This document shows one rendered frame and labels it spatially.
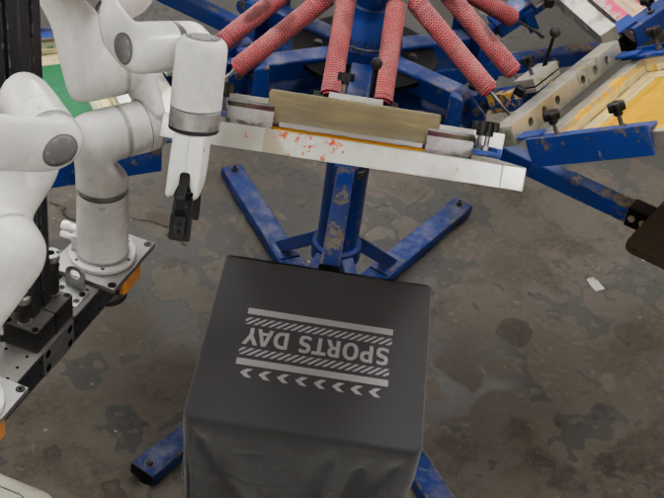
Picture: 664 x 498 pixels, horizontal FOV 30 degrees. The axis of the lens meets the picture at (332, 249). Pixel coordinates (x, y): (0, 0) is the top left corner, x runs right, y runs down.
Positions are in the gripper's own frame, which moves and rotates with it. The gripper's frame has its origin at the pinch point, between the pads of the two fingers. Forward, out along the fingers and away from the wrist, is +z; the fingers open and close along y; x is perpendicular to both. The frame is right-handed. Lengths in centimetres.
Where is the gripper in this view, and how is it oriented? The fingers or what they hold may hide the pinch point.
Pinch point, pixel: (184, 222)
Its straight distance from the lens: 188.2
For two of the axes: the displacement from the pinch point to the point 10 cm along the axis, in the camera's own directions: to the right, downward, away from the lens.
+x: 9.9, 1.4, 0.1
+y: -0.4, 3.7, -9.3
